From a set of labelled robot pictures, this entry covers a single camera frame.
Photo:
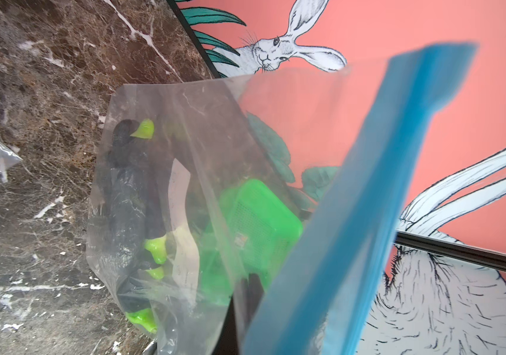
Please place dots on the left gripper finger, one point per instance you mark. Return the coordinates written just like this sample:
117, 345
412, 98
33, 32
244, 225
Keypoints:
227, 343

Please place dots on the green plastic basket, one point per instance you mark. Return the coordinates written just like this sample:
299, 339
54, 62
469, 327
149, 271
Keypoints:
263, 229

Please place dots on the right black frame post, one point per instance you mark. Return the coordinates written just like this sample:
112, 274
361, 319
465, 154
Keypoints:
468, 254

